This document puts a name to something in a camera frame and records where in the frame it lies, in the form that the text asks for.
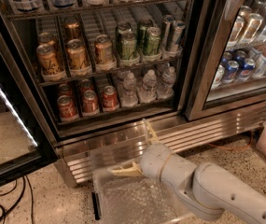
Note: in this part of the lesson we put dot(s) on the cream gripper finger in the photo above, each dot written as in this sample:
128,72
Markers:
150,134
127,169

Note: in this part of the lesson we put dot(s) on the gold can front middle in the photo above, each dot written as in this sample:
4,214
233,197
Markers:
79,64

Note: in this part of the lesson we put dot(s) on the clear water bottle right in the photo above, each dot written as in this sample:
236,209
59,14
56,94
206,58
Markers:
167,81

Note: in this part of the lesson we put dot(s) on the green can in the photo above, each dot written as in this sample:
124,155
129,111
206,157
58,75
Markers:
121,28
142,27
151,48
128,48

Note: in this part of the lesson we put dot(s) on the gold can front left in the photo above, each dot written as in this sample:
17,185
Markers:
48,59

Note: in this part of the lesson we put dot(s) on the open glass fridge door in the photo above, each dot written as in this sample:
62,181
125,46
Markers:
23,146

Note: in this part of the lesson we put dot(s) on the slim silver can rear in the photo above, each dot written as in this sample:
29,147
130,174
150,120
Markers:
167,21

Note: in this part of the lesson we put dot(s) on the clear water bottle left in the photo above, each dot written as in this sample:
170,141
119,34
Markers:
129,98

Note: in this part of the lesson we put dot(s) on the green can front right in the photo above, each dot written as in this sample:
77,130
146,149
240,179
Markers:
151,48

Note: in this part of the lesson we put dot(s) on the clear plastic bin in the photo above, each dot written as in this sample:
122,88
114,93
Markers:
134,199

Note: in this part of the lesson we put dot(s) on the clear water bottle middle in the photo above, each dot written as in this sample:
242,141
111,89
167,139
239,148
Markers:
147,90

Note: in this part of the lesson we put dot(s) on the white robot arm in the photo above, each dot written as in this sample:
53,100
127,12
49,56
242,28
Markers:
206,189

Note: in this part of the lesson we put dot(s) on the blue pepsi can left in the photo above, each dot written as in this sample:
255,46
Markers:
231,68

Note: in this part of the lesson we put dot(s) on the blue pepsi can right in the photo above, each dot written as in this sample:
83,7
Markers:
246,69

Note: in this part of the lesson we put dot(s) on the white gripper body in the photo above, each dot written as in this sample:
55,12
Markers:
153,160

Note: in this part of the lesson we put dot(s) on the white pepsi can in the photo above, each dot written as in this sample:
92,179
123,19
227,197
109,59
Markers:
218,76

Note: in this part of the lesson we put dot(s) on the closed glass fridge door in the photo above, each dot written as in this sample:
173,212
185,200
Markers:
215,24

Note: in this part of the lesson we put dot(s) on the red coke can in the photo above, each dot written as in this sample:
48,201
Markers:
85,85
67,109
65,89
109,99
90,103

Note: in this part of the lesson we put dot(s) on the gold can rear middle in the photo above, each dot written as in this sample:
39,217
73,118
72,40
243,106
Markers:
72,28

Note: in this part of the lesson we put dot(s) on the slim silver can front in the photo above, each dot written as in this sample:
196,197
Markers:
173,41

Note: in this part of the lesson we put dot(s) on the clear water bottle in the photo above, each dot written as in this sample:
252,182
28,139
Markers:
129,98
147,90
167,81

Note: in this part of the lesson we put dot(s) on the gold can right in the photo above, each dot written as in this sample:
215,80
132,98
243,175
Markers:
104,56

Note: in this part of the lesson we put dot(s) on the gold can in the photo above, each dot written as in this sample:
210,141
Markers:
48,59
79,64
104,56
72,28
47,38

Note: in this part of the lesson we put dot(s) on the stainless steel fridge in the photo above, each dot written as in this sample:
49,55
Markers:
88,143

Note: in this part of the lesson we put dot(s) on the gold can rear left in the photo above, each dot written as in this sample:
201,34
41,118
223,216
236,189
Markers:
47,38

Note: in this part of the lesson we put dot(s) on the green can rear left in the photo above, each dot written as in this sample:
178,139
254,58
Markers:
121,28

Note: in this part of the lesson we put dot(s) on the green can front left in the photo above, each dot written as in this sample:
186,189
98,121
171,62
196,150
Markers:
128,48

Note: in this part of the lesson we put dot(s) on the slim silver can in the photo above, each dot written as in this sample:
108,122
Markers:
167,21
173,41

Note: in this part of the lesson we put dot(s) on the green can rear right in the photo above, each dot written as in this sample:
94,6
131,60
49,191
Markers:
142,27

